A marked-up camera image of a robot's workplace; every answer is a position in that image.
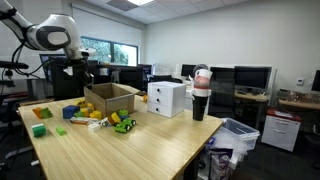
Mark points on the monitor with blue screen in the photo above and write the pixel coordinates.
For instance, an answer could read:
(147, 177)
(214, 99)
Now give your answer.
(45, 63)

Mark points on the white small toy brick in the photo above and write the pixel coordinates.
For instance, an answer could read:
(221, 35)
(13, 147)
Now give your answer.
(94, 127)

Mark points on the wooden side desk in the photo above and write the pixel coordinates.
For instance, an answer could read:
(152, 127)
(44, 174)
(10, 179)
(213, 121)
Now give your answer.
(33, 102)

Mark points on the dark grey round disc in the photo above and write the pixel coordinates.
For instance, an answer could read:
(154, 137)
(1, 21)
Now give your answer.
(197, 67)

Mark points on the white paper label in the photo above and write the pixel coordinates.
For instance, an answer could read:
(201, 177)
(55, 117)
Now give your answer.
(68, 70)

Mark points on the white drawer unit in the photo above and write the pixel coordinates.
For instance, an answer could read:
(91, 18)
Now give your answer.
(166, 100)

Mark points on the clear plastic storage bin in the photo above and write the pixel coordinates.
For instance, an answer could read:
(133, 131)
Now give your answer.
(245, 136)

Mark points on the small orange toy brick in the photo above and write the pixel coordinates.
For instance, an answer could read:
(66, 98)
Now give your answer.
(145, 98)

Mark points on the white long toy block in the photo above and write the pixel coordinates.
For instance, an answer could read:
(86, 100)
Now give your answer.
(83, 120)

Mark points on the green toy car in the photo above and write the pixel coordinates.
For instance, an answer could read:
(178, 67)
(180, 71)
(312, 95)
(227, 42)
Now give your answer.
(124, 126)

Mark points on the dark printed snack bag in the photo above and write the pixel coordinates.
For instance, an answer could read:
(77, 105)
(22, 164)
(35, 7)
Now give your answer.
(220, 165)

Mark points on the large yellow toy brick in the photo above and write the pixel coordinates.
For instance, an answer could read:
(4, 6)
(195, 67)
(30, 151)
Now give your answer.
(81, 103)

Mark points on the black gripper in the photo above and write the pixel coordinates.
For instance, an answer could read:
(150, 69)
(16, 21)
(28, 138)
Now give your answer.
(80, 68)

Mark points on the white wall thermostat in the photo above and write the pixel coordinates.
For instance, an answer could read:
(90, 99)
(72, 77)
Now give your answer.
(300, 82)

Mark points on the white mug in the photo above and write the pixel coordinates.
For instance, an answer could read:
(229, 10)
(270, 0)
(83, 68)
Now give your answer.
(204, 74)

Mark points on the red white cup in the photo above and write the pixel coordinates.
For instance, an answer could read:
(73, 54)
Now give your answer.
(201, 87)

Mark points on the small green toy brick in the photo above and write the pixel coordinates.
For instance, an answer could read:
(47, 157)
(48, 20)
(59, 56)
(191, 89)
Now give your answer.
(61, 130)

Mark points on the black Dell monitor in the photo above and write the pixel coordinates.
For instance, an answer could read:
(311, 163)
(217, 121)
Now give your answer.
(58, 86)

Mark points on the clear plastic bag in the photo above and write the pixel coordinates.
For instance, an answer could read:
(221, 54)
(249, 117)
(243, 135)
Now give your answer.
(226, 140)

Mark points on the green white toy brick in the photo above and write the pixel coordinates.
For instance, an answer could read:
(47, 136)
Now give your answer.
(39, 131)

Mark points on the white grey jar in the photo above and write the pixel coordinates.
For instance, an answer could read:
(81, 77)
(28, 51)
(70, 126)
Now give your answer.
(115, 76)

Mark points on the blue toy brick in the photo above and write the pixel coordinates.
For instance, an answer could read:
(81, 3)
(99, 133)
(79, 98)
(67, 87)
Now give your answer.
(70, 112)

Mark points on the wooden office desk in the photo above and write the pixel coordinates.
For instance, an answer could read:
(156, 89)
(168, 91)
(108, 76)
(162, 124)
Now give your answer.
(300, 105)
(250, 97)

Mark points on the black computer monitor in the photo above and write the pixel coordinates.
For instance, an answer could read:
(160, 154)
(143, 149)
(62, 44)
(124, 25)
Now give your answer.
(252, 77)
(187, 70)
(131, 76)
(146, 70)
(316, 81)

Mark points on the black tripod mount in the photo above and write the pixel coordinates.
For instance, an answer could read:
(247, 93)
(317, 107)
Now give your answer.
(13, 64)

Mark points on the yellow toy vehicle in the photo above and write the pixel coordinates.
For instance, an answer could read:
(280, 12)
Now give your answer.
(115, 118)

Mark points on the black tumbler cup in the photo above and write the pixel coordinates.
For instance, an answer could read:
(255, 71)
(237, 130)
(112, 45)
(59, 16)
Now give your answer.
(200, 108)

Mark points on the window with dark frame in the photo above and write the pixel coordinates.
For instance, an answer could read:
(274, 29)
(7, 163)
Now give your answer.
(106, 51)

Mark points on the white cabinet red top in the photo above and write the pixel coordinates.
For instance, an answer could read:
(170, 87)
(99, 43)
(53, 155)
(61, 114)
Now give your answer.
(280, 131)

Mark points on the white roller blind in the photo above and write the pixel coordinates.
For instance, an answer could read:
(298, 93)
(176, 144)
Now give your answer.
(110, 26)

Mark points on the brown cardboard box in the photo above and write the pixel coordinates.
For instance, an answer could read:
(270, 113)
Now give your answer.
(120, 105)

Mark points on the ceiling light panel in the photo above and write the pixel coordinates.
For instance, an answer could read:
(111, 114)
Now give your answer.
(140, 1)

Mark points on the green blue small brick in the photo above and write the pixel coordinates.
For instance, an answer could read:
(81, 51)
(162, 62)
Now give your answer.
(123, 112)

